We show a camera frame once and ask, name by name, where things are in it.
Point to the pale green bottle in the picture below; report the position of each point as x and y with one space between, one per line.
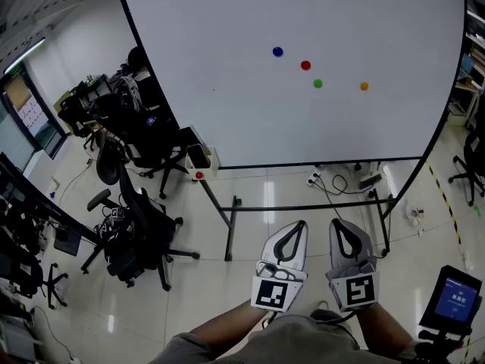
55 183

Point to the person's right forearm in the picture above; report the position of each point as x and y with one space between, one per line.
382 328

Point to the green round magnet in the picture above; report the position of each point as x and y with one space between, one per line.
318 83

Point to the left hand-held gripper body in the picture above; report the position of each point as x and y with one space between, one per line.
271 292

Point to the black and white board eraser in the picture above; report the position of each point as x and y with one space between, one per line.
189 137

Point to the whiteboard on black stand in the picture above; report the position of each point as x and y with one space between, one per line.
265 127

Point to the person's grey shirt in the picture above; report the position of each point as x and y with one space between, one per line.
295 343

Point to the white power strip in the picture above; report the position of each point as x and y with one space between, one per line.
313 178

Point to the blue round magnet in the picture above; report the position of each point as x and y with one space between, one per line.
277 51

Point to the small white fan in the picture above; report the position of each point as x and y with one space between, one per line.
413 215

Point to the wooden shelf rack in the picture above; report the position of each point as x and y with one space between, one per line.
470 70

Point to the long ceiling light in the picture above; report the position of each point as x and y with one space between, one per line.
24 55

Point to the person's left forearm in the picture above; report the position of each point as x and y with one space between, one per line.
227 324

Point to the black screen device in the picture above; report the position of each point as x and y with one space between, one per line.
452 298

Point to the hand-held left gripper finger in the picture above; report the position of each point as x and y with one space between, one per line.
271 246
302 252

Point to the cardboard box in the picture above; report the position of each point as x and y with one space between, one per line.
60 104

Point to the black shelf cart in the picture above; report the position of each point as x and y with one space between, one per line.
94 89

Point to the white storage box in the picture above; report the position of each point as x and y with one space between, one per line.
212 165

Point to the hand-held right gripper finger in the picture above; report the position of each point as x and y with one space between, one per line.
336 248
370 250

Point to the pile of idle grippers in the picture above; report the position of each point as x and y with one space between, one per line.
117 212

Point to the black phone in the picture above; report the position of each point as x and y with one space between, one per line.
198 155

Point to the black display on rolling stand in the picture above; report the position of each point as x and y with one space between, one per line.
45 207

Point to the black power strip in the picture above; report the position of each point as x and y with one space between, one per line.
370 181

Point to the black mesh office chair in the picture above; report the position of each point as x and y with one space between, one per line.
132 211

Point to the grey white backpack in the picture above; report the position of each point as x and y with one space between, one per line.
132 83

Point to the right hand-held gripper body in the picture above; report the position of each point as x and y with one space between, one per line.
358 290

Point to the orange round magnet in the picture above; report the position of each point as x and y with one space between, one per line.
364 86

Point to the brown and white door poster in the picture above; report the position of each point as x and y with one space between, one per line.
26 108

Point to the black device mount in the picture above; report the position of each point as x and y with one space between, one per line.
439 345

